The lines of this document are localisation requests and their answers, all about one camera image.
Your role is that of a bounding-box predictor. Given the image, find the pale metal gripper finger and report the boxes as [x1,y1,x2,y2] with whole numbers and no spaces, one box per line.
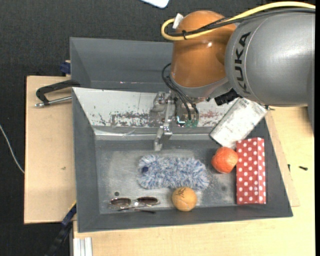
[153,125,174,152]

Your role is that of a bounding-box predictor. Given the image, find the blue and white fluffy cloth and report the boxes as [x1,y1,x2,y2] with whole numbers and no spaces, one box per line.
[136,154,211,191]

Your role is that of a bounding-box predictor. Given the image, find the grey metal bin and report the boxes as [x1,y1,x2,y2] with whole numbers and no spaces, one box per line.
[69,36,294,234]

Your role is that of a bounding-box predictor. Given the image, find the yellow-orange ball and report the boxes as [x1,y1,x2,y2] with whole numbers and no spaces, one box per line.
[171,186,198,212]

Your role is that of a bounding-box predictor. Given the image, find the orange fruit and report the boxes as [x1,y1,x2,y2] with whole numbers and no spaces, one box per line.
[211,146,239,175]

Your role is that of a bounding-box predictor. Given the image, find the white box with print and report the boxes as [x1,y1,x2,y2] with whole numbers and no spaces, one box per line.
[209,97,268,149]

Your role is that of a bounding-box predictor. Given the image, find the brown-lensed sunglasses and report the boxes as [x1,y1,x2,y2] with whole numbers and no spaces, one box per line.
[107,196,161,214]

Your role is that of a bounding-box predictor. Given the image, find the red box with white dots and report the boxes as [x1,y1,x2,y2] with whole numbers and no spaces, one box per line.
[235,136,267,206]

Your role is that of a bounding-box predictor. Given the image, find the black cylinder on white bracket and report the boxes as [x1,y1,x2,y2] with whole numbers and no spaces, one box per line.
[214,88,242,106]

